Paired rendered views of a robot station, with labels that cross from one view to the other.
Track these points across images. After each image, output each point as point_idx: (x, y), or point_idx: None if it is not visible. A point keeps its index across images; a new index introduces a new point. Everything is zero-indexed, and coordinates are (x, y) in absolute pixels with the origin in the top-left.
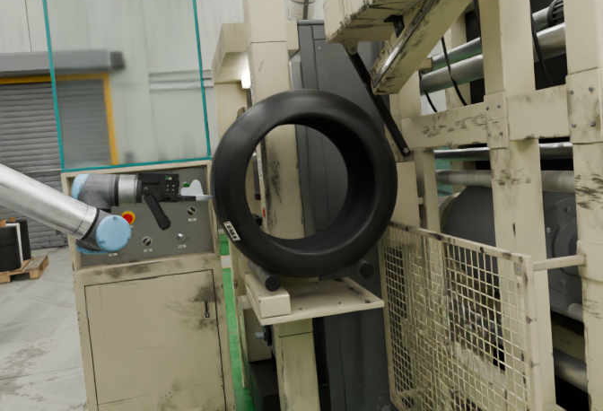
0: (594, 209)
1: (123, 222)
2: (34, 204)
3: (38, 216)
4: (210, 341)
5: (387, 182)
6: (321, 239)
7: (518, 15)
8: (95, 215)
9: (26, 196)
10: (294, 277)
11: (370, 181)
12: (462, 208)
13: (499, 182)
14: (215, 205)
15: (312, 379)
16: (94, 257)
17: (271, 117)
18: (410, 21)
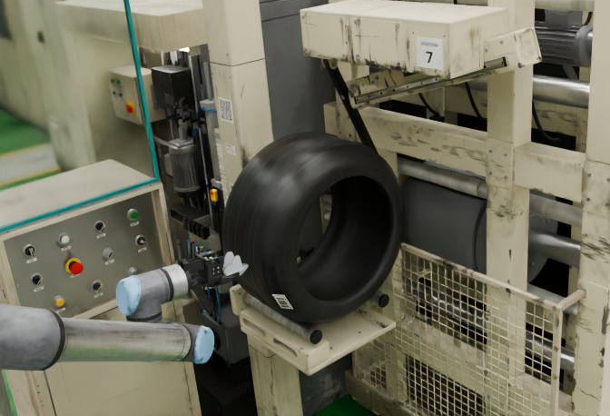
0: (597, 261)
1: (211, 332)
2: (152, 350)
3: (152, 359)
4: (176, 370)
5: (401, 221)
6: (315, 263)
7: (526, 75)
8: (190, 335)
9: (147, 346)
10: None
11: (357, 201)
12: (420, 201)
13: (496, 213)
14: (261, 278)
15: (296, 384)
16: None
17: (315, 186)
18: None
